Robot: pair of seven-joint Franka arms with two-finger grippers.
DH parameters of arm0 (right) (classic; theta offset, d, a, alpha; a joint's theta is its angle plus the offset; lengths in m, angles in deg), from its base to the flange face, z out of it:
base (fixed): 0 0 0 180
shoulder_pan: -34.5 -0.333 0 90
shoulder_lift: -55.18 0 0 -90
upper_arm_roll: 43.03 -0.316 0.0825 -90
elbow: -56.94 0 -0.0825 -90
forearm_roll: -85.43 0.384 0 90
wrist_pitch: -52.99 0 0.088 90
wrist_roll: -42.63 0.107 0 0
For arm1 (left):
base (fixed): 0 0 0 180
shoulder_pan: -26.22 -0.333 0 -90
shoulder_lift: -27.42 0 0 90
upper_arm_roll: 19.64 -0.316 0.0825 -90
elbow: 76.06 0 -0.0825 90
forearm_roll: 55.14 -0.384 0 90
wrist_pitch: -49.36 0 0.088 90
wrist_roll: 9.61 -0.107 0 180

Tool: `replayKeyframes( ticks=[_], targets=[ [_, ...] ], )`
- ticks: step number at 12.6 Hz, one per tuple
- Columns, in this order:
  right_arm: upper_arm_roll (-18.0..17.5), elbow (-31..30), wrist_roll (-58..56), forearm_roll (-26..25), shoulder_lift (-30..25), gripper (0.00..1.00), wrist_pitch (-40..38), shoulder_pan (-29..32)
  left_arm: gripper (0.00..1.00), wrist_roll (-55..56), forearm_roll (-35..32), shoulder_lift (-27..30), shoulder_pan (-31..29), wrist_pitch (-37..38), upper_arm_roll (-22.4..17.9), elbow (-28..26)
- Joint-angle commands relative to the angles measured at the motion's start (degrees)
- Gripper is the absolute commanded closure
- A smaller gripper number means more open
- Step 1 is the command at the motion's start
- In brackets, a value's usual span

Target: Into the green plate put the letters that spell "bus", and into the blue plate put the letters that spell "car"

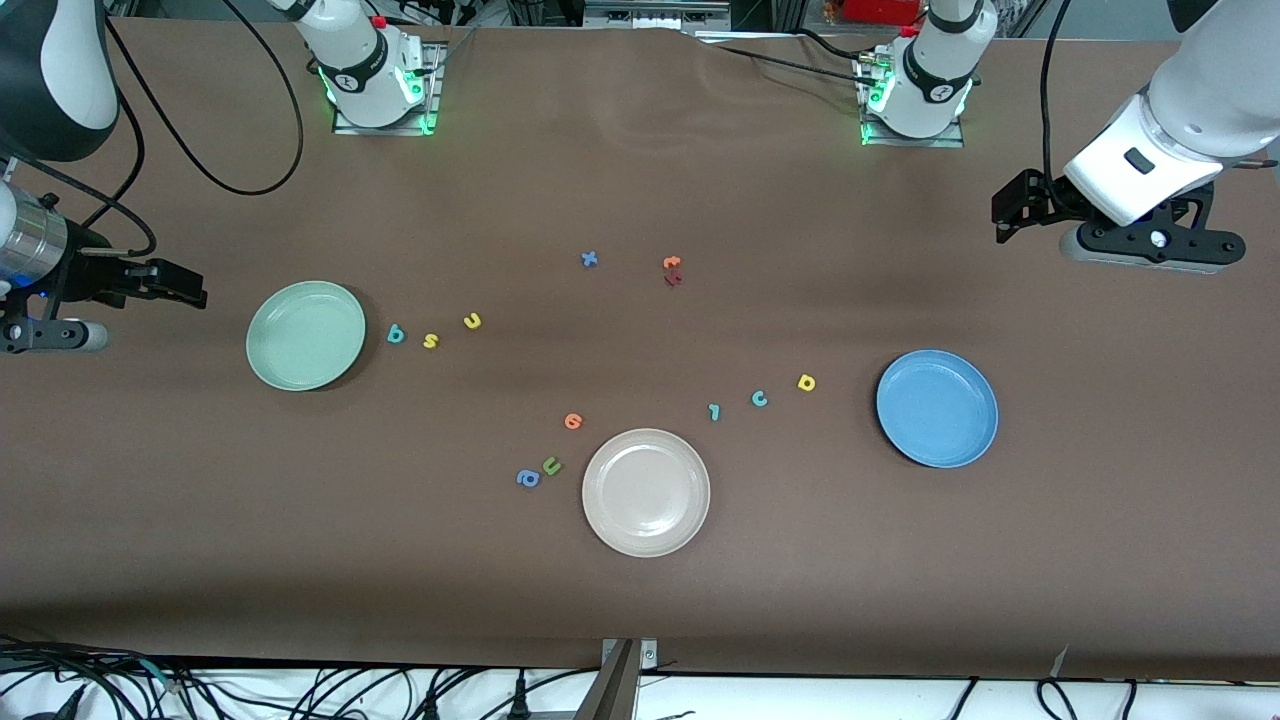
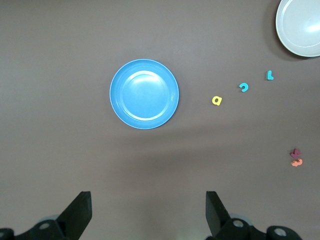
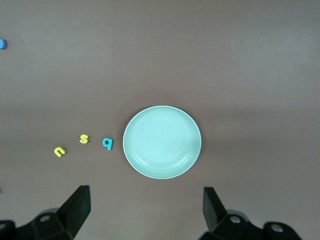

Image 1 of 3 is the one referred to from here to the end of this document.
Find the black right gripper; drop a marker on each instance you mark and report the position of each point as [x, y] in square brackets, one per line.
[88, 275]

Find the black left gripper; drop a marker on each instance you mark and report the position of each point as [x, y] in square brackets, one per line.
[1046, 200]

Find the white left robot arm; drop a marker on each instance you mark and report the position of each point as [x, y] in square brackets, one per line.
[1200, 100]

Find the green plate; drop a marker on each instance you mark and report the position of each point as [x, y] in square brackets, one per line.
[305, 335]

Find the blue plate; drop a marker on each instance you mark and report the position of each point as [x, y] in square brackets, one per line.
[937, 408]

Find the red box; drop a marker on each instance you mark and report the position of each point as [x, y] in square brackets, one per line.
[880, 10]

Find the blue foam letter a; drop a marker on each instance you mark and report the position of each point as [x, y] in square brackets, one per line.
[536, 480]

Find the white paper scrap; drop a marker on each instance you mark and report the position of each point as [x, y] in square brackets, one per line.
[1058, 662]

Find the beige plate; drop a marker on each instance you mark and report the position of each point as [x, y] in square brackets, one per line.
[646, 492]

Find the black power plug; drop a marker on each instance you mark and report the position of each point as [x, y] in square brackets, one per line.
[518, 697]
[432, 703]

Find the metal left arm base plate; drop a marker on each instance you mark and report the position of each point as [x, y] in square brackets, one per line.
[940, 141]

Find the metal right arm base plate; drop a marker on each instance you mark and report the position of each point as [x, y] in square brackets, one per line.
[438, 100]

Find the grey metal frame box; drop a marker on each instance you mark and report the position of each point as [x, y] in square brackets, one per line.
[650, 15]

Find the metal table bracket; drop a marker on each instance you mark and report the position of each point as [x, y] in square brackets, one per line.
[625, 690]

